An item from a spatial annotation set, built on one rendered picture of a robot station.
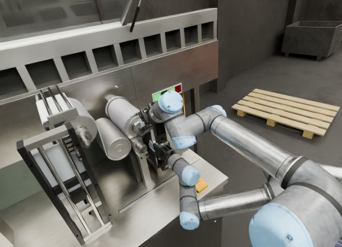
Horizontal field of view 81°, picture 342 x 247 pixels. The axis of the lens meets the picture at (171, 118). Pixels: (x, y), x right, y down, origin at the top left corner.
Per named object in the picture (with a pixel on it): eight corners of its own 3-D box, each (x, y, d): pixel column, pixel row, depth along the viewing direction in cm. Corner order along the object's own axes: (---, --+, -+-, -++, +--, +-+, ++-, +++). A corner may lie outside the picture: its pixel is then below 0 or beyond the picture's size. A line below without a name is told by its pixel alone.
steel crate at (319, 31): (292, 49, 596) (297, 20, 556) (338, 53, 522) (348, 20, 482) (279, 57, 547) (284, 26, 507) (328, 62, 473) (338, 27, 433)
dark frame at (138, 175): (138, 184, 111) (130, 157, 101) (115, 154, 135) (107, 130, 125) (149, 176, 115) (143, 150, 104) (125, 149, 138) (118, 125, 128)
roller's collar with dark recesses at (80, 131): (78, 149, 77) (72, 136, 74) (74, 142, 82) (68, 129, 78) (94, 142, 80) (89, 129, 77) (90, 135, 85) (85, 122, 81)
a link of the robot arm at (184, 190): (180, 209, 89) (177, 193, 84) (179, 188, 99) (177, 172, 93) (198, 208, 89) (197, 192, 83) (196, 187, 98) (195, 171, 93)
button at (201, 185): (198, 194, 101) (198, 191, 100) (189, 186, 106) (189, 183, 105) (208, 187, 104) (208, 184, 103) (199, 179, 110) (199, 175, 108)
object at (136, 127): (135, 121, 91) (149, 120, 96) (133, 119, 93) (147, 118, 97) (133, 136, 94) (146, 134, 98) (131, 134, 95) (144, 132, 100)
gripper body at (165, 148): (164, 136, 102) (178, 147, 93) (166, 149, 107) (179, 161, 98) (151, 143, 99) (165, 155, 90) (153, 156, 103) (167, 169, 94)
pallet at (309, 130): (340, 114, 295) (342, 107, 289) (319, 144, 248) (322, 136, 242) (256, 93, 381) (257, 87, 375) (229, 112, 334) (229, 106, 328)
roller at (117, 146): (111, 164, 96) (104, 145, 89) (94, 140, 114) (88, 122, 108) (134, 153, 101) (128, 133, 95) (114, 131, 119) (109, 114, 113)
